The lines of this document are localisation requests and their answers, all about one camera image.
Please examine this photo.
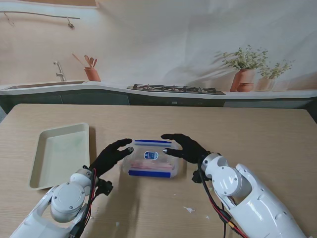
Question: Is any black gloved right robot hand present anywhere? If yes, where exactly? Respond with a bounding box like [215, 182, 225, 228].
[160, 133, 211, 164]

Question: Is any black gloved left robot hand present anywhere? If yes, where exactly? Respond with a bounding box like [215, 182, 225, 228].
[89, 138, 134, 178]

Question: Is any clear lid with blue label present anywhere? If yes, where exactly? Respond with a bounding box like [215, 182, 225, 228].
[123, 139, 181, 174]

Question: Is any clear container with blue clips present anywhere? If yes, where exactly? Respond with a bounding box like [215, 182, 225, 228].
[123, 139, 181, 179]

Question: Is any cream rectangular tray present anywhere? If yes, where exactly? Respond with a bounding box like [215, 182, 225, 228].
[29, 122, 90, 191]

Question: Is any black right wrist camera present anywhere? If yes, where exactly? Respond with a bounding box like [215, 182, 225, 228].
[192, 170, 203, 184]

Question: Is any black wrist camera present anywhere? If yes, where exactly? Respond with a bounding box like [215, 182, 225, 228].
[96, 178, 114, 196]
[192, 170, 203, 184]

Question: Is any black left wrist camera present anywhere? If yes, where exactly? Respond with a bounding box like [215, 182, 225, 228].
[96, 178, 114, 196]

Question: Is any red black left arm cable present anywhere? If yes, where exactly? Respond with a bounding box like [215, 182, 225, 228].
[71, 168, 100, 238]

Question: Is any red black arm cable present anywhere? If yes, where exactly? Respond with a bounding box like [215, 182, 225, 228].
[198, 168, 251, 238]
[71, 168, 100, 238]

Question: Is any red black right arm cable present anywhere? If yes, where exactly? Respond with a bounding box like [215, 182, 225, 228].
[198, 168, 251, 238]

